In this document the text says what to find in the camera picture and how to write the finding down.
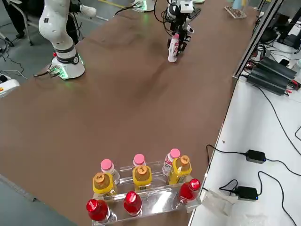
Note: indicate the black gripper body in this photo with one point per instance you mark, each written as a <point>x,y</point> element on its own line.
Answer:
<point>178,23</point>
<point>187,38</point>

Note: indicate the pink bottle cap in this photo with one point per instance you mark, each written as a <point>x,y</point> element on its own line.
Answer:
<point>175,36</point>

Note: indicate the white drink bottle red label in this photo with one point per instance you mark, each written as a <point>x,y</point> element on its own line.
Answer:
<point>173,51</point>

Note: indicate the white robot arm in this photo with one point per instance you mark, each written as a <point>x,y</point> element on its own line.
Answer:
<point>58,35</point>
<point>143,4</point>

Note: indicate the white bottle with pink cap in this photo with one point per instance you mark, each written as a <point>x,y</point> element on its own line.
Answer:
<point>138,159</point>
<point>172,154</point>
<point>107,164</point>

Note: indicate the yellow drink bottle orange cap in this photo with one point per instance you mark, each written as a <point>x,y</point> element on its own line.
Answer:
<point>181,169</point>
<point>141,177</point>
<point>102,186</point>

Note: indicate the clear acrylic bottle shelf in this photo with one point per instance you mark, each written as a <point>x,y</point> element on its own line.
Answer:
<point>155,202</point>

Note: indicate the pale green plate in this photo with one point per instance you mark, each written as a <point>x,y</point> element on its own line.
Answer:
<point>197,1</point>

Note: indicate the blue cup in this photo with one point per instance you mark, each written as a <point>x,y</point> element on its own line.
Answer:
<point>237,3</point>

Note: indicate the yellow cup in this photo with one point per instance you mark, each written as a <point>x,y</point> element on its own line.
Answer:
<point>245,2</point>

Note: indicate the black finned power supply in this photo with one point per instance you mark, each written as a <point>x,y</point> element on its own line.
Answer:
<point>265,82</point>
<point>277,70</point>

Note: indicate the black phone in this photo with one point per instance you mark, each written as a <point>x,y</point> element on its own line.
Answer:
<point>284,62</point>

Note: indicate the black monitor stand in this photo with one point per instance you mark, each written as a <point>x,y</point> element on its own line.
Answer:
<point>289,35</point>

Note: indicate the white side table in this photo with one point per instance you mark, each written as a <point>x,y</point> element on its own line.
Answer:
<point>247,131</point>

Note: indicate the black power adapter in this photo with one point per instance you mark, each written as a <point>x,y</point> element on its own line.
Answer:
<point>247,193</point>
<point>255,155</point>

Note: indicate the clear plastic bag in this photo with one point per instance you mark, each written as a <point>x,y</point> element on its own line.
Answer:
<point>218,202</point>

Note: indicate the white box with warning label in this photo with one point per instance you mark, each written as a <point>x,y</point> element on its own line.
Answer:
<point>7,86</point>

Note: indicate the aluminium profile post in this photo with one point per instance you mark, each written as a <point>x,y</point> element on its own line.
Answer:
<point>254,40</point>

